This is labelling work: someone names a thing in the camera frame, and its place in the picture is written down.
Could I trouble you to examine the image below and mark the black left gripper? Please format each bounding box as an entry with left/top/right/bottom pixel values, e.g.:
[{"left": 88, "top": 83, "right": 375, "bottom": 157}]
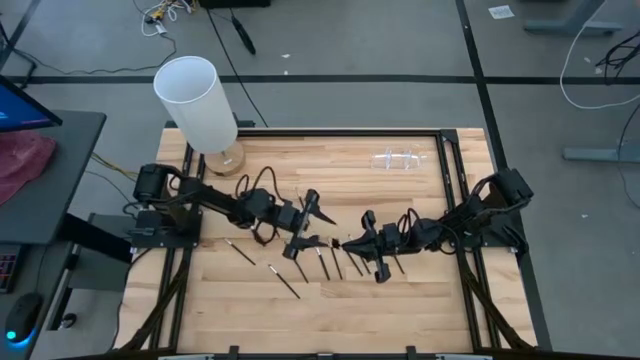
[{"left": 276, "top": 188, "right": 338, "bottom": 261}]

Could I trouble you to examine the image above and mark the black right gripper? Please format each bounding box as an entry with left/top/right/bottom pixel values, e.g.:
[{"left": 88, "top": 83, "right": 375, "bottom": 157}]
[{"left": 343, "top": 209, "right": 401, "bottom": 284}]

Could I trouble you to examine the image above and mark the brown bristle makeup brush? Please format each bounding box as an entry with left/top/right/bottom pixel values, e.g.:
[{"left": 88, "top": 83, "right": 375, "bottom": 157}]
[{"left": 328, "top": 238, "right": 345, "bottom": 282}]

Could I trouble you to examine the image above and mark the thick black makeup brush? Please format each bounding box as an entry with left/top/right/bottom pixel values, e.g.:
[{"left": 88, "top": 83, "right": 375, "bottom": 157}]
[{"left": 313, "top": 247, "right": 332, "bottom": 282}]

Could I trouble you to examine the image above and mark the angled tip makeup brush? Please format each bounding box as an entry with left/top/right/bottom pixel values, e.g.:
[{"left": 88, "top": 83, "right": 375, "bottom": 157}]
[{"left": 267, "top": 263, "right": 302, "bottom": 301}]

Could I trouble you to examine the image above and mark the clear acrylic brush holder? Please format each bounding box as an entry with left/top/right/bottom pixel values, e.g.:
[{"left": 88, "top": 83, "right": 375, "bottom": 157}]
[{"left": 369, "top": 144, "right": 430, "bottom": 172}]

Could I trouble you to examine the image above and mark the white shade wooden base lamp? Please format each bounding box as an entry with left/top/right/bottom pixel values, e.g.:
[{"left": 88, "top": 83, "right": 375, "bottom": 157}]
[{"left": 152, "top": 54, "right": 247, "bottom": 177}]

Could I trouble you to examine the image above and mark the black wand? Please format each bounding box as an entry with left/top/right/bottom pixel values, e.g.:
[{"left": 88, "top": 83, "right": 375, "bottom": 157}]
[{"left": 229, "top": 16, "right": 258, "bottom": 56}]

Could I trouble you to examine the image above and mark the grey desk base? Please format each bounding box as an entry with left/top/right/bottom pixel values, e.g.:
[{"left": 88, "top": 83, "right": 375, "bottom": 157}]
[{"left": 47, "top": 239, "right": 129, "bottom": 332}]

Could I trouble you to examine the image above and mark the black box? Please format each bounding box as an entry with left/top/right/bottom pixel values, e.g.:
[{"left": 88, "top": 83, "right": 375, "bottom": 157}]
[{"left": 197, "top": 0, "right": 272, "bottom": 10}]

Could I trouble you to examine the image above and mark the grey table foot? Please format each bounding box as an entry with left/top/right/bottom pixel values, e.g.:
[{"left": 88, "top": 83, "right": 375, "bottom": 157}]
[
  {"left": 523, "top": 0, "right": 624, "bottom": 37},
  {"left": 561, "top": 143, "right": 640, "bottom": 164}
]

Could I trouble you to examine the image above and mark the black desk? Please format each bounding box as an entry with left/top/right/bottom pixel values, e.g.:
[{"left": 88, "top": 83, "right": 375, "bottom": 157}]
[{"left": 0, "top": 110, "right": 108, "bottom": 246}]

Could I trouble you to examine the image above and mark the white paper sheet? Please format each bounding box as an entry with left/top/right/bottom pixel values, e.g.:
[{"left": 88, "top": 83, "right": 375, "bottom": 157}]
[{"left": 487, "top": 4, "right": 516, "bottom": 21}]

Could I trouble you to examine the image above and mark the pink cloth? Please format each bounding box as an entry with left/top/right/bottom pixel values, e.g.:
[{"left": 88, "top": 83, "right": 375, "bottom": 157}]
[{"left": 0, "top": 130, "right": 58, "bottom": 206}]

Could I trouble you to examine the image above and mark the black computer mouse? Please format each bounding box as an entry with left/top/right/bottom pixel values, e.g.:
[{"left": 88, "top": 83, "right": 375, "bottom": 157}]
[{"left": 3, "top": 292, "right": 45, "bottom": 346}]

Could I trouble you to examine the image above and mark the black keyboard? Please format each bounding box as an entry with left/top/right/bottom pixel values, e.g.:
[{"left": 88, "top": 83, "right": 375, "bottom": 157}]
[{"left": 0, "top": 243, "right": 24, "bottom": 295}]

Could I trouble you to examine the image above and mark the black computer monitor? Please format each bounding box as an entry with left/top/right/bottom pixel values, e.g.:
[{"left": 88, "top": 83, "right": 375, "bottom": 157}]
[{"left": 0, "top": 74, "right": 64, "bottom": 134}]

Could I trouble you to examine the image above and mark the black aluminium table frame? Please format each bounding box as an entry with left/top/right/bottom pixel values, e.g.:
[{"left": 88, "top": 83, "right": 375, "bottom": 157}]
[{"left": 113, "top": 127, "right": 540, "bottom": 360}]

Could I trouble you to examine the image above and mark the long black floor cable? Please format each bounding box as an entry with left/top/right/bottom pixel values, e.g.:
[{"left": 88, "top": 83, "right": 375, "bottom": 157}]
[
  {"left": 0, "top": 19, "right": 179, "bottom": 84},
  {"left": 206, "top": 7, "right": 270, "bottom": 129}
]

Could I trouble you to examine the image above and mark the yellow cable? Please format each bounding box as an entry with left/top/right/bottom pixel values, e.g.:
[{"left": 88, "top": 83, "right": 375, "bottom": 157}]
[{"left": 89, "top": 152, "right": 140, "bottom": 182}]

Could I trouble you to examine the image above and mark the white cable bundle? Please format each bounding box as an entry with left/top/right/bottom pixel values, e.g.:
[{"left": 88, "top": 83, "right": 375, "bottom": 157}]
[{"left": 130, "top": 0, "right": 195, "bottom": 38}]

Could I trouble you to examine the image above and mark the white floor cable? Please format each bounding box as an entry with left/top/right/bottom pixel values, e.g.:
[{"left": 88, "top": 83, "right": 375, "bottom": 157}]
[{"left": 558, "top": 0, "right": 640, "bottom": 111}]

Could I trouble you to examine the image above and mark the curved black floor cable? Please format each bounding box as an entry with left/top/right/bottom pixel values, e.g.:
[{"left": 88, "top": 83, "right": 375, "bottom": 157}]
[{"left": 617, "top": 102, "right": 640, "bottom": 211}]

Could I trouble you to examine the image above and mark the black cable bundle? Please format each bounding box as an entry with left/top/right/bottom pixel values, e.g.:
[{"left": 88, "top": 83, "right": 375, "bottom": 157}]
[{"left": 594, "top": 29, "right": 640, "bottom": 86}]

